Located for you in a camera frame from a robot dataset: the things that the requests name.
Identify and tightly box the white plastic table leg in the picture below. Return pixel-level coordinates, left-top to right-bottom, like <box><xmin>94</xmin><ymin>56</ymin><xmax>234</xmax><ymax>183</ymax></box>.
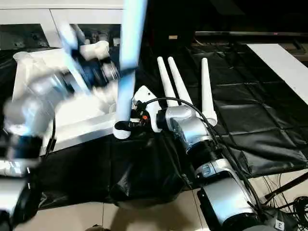
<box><xmin>156</xmin><ymin>56</ymin><xmax>180</xmax><ymax>108</ymax></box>
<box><xmin>201</xmin><ymin>57</ymin><xmax>218</xmax><ymax>127</ymax></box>
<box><xmin>113</xmin><ymin>0</ymin><xmax>149</xmax><ymax>141</ymax></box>
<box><xmin>167</xmin><ymin>56</ymin><xmax>194</xmax><ymax>106</ymax></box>

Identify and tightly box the white plastic table top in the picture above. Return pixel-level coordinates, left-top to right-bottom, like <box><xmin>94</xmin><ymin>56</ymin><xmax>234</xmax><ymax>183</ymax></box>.
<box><xmin>12</xmin><ymin>40</ymin><xmax>146</xmax><ymax>153</ymax></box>

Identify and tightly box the white cabinet with glass doors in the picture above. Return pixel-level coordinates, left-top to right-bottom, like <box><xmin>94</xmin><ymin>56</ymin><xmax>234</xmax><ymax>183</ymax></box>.
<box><xmin>0</xmin><ymin>0</ymin><xmax>127</xmax><ymax>50</ymax></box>

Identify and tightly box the black plastic mat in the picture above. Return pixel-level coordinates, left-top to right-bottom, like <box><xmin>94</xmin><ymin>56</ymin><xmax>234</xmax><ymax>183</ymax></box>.
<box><xmin>0</xmin><ymin>43</ymin><xmax>308</xmax><ymax>210</ymax></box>

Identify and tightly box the white board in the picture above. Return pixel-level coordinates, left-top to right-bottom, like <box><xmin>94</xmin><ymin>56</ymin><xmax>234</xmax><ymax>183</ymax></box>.
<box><xmin>246</xmin><ymin>43</ymin><xmax>308</xmax><ymax>105</ymax></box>

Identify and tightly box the black stand base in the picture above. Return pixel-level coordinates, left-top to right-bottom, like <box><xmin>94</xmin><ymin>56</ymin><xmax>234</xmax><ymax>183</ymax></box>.
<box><xmin>262</xmin><ymin>218</ymin><xmax>308</xmax><ymax>231</ymax></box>

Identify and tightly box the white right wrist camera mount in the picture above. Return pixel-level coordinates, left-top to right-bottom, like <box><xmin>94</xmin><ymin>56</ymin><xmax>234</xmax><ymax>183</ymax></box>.
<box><xmin>132</xmin><ymin>85</ymin><xmax>163</xmax><ymax>133</ymax></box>

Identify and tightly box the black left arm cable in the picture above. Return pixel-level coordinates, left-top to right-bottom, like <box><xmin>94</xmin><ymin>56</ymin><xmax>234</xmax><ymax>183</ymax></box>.
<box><xmin>42</xmin><ymin>113</ymin><xmax>57</xmax><ymax>157</ymax></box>

